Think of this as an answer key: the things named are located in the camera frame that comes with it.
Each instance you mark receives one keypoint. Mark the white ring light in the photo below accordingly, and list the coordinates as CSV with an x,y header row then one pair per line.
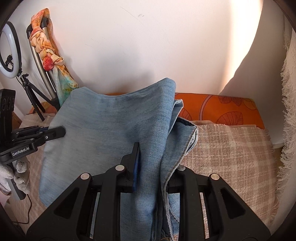
x,y
13,64

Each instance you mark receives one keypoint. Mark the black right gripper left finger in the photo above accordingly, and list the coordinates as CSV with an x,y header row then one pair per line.
x,y
89,209

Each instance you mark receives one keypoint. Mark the black mini tripod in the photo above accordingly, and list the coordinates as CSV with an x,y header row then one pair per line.
x,y
31,91

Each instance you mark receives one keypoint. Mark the black left gripper camera box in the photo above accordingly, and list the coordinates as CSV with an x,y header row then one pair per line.
x,y
7,108

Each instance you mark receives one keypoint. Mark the green white patterned pillow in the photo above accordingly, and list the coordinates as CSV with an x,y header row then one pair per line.
x,y
286,179

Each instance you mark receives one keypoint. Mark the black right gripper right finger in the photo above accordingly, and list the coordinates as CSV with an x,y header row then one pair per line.
x,y
211,210

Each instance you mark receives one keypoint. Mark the beige plaid bed cover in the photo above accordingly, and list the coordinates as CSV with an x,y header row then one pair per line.
x,y
241,155

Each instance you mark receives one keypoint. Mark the orange floral knotted scarf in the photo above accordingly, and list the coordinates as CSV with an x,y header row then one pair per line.
x,y
50,56

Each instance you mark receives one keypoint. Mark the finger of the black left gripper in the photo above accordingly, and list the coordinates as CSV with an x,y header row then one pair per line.
x,y
29,130
49,134

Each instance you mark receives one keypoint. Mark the orange patterned bed sheet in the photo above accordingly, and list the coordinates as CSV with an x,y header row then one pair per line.
x,y
219,107

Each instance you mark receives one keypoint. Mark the white gloved left hand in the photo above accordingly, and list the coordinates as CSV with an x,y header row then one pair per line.
x,y
20,176

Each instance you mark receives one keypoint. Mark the light blue denim pants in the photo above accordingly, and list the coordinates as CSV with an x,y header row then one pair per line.
x,y
101,129

